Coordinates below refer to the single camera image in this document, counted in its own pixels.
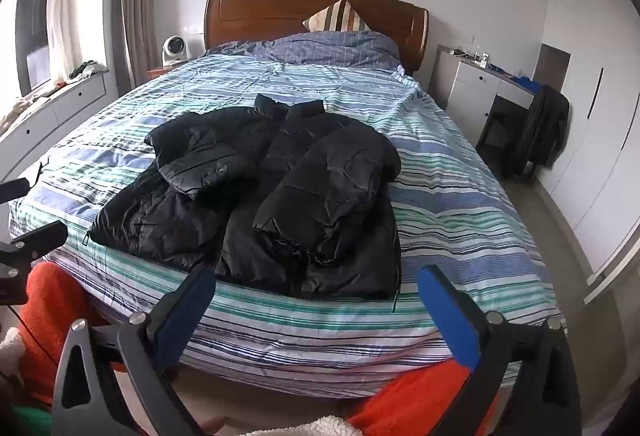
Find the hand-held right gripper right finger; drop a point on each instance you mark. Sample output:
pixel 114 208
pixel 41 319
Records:
pixel 450 316

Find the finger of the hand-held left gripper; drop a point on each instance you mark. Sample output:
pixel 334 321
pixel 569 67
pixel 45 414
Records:
pixel 37 238
pixel 12 191

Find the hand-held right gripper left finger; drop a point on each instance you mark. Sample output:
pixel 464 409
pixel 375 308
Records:
pixel 186 311

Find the black puffer jacket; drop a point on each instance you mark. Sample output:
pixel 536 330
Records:
pixel 280 196

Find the person's left forearm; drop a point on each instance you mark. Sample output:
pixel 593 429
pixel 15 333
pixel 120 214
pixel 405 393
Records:
pixel 50 301

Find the person's orange fleece garment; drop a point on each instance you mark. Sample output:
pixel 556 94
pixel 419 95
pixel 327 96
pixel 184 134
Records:
pixel 425 396

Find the white window seat cabinet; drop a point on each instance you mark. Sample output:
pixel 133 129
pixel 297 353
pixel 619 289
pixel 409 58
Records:
pixel 55 111

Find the striped bedsheet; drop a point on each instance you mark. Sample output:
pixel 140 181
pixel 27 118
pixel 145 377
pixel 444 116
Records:
pixel 450 216

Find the clutter on window seat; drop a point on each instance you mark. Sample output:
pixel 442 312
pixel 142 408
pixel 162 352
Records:
pixel 86 68

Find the window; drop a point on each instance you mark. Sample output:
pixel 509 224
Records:
pixel 32 31

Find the white sheer curtain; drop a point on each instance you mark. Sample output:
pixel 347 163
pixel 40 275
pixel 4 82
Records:
pixel 60 16

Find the wooden nightstand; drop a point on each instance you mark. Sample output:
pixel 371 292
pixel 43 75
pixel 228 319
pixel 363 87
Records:
pixel 159 72

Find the white desk fan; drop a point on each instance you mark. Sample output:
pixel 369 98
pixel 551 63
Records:
pixel 175 48

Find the beige curtain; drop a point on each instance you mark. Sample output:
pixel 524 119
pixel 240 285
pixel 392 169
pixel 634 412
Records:
pixel 137 1

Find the white desk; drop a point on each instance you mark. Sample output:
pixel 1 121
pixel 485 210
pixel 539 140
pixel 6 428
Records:
pixel 467 86

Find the white wardrobe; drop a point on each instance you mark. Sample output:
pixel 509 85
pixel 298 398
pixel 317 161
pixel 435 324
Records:
pixel 600 126

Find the blue item on desk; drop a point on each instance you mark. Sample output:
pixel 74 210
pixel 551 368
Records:
pixel 527 83

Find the blue plaid pillow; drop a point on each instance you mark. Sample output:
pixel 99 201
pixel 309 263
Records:
pixel 325 47

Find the wooden bed headboard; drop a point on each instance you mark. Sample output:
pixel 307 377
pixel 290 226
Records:
pixel 260 13

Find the striped pillow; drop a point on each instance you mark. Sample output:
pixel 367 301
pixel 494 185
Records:
pixel 335 18

